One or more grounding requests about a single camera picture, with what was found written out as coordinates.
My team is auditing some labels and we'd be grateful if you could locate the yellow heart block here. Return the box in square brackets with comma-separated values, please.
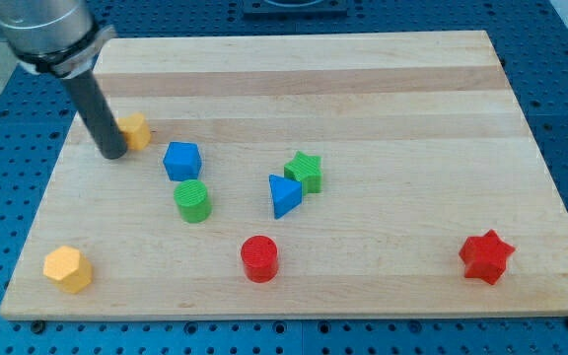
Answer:
[117, 112, 152, 151]

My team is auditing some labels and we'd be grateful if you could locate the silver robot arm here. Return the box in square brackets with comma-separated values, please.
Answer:
[0, 0, 116, 79]

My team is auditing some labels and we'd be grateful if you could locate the blue cube block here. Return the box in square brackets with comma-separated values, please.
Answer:
[163, 142, 202, 181]

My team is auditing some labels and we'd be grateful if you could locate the blue triangle block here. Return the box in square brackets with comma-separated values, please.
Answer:
[269, 175, 303, 219]

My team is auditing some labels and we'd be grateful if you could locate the green star block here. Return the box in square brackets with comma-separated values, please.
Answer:
[284, 151, 322, 195]

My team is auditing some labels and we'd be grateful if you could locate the red cylinder block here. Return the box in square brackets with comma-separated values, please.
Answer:
[241, 235, 279, 283]

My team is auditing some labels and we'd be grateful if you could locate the wooden board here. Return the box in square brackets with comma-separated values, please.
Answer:
[0, 31, 568, 321]

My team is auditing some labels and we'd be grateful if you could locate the green cylinder block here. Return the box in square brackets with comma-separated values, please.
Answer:
[174, 179, 212, 223]

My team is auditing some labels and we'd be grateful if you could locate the red star block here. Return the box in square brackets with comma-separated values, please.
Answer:
[459, 230, 516, 285]

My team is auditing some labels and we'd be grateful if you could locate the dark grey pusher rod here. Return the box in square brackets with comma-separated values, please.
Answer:
[62, 70, 127, 160]

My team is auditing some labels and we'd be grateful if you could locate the yellow hexagon block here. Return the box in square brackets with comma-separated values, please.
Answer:
[42, 246, 93, 294]

